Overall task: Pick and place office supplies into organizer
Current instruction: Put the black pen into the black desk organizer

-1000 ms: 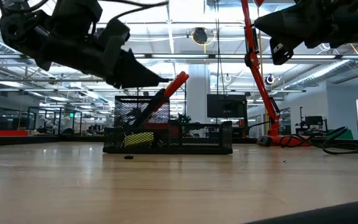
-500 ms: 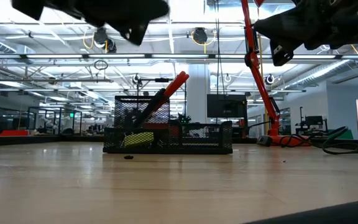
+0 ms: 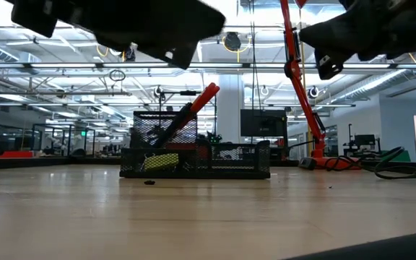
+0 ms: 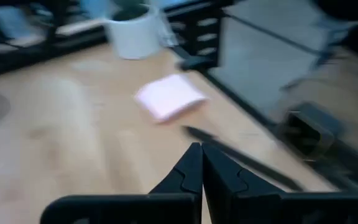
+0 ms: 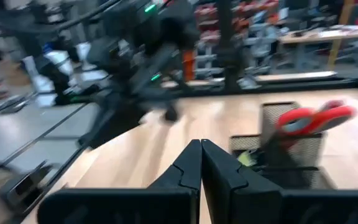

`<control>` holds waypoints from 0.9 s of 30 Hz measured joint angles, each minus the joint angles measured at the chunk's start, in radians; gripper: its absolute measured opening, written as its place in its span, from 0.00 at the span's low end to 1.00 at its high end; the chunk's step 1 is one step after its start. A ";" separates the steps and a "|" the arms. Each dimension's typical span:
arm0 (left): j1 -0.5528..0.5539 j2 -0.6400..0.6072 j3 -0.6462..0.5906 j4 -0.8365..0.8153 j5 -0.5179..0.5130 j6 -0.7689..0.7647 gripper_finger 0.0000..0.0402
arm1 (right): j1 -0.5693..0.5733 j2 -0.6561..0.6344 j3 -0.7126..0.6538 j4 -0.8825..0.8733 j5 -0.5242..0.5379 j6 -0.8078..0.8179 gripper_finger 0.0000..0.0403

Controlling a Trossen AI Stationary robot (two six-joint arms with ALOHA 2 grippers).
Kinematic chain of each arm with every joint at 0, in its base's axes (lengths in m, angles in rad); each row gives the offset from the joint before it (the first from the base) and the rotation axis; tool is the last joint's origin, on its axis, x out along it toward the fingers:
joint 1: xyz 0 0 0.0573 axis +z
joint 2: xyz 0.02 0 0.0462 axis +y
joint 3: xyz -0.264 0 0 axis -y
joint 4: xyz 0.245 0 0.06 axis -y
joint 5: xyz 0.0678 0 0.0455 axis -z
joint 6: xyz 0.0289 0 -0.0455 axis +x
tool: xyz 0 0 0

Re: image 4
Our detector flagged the black pen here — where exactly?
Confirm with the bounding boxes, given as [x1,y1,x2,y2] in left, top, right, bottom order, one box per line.
[182,125,305,192]

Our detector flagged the pink sticky note pad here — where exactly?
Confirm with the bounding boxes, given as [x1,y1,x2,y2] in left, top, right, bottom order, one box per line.
[134,73,210,123]

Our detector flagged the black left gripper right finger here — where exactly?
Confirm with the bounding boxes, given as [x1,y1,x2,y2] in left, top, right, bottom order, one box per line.
[203,143,285,197]

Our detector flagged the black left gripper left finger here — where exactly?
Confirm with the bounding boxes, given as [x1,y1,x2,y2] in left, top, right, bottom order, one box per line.
[149,142,203,196]

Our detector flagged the white plant pot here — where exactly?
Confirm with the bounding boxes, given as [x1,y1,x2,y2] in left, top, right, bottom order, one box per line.
[103,3,169,60]

